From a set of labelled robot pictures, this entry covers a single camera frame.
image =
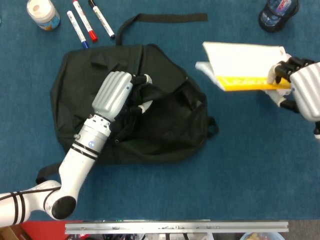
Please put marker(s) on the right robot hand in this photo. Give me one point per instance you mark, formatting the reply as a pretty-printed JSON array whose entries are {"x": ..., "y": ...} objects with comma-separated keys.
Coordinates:
[{"x": 307, "y": 87}]

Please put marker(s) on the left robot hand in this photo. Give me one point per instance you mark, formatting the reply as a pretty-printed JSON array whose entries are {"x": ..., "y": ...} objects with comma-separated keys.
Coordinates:
[{"x": 112, "y": 95}]

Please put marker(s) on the black fabric backpack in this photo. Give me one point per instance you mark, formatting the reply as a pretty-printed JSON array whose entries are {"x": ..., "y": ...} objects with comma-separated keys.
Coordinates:
[{"x": 162, "y": 125}]

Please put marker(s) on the white book yellow spine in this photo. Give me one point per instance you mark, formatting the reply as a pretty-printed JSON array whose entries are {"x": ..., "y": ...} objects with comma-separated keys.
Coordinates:
[{"x": 240, "y": 60}]

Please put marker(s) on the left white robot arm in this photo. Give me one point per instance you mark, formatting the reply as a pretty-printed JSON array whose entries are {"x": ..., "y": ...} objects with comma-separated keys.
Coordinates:
[{"x": 77, "y": 162}]

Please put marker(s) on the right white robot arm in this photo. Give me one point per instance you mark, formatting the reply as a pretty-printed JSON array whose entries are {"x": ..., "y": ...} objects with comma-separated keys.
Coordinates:
[{"x": 317, "y": 130}]

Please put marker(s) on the black-capped whiteboard marker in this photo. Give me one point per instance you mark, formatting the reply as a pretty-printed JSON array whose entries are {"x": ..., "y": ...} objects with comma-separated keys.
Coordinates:
[{"x": 102, "y": 21}]

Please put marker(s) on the blue-capped whiteboard marker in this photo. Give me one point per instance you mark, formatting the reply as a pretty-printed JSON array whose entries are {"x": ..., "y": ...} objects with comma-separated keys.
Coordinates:
[{"x": 76, "y": 28}]

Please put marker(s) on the red-capped whiteboard marker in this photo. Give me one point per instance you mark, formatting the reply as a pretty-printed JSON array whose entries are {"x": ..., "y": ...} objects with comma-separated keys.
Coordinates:
[{"x": 83, "y": 18}]

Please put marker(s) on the clear plastic water bottle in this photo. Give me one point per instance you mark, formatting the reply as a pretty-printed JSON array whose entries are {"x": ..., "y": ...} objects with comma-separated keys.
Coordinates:
[{"x": 280, "y": 7}]

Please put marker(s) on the white jar cartoon label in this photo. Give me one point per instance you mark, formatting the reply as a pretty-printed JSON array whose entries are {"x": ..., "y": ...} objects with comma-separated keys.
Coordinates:
[{"x": 42, "y": 12}]

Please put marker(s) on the red box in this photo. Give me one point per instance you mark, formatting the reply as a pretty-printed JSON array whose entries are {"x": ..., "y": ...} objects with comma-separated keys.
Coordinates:
[{"x": 45, "y": 231}]

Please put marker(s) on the light blue bowl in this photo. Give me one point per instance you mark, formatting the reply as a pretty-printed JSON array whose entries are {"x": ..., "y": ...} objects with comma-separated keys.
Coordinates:
[{"x": 260, "y": 236}]

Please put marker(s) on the brown cardboard box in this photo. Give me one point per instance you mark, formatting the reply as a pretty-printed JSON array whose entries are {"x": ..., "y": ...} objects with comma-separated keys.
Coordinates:
[{"x": 8, "y": 233}]

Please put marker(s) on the aluminium profile rail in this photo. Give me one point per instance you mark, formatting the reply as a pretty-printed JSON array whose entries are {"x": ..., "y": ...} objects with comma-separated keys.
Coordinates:
[{"x": 175, "y": 227}]

